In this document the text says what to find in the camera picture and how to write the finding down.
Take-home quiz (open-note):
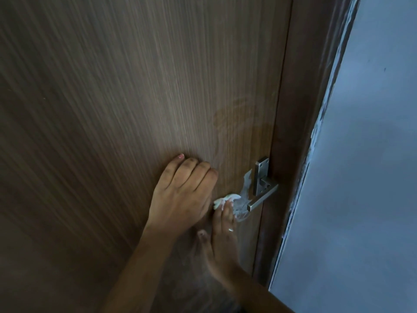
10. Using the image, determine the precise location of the clear plastic protective film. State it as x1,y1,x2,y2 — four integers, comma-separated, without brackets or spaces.
234,170,254,223

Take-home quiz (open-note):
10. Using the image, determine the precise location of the brown wooden door frame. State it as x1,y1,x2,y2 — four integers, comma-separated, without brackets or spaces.
252,0,362,290

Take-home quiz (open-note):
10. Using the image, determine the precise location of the person's left hand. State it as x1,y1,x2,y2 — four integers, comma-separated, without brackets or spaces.
143,154,219,240

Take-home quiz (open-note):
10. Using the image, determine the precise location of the person's left forearm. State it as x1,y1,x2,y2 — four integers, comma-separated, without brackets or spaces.
100,225,184,313

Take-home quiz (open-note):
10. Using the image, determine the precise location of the white cleaning cloth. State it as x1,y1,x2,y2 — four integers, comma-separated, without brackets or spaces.
213,193,242,212

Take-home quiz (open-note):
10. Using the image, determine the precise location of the person's right forearm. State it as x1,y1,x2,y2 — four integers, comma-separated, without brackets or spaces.
217,265,295,313

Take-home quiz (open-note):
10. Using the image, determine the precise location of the person's right hand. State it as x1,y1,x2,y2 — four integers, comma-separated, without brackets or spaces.
196,198,243,285

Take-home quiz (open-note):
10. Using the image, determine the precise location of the silver metal door handle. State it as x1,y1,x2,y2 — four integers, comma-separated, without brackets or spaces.
247,156,279,212

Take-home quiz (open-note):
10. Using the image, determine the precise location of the brown wooden door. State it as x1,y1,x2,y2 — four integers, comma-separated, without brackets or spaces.
0,0,294,313

